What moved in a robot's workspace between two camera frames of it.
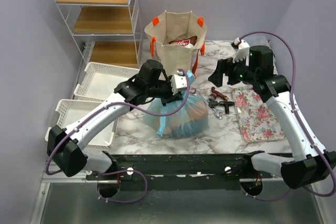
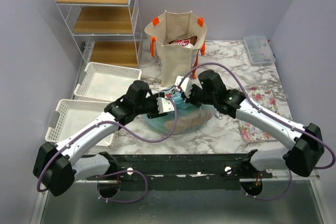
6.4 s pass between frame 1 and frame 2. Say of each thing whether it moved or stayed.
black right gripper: moved
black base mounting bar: stayed
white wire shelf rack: stayed
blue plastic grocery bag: moved
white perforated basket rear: stayed
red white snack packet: stayed
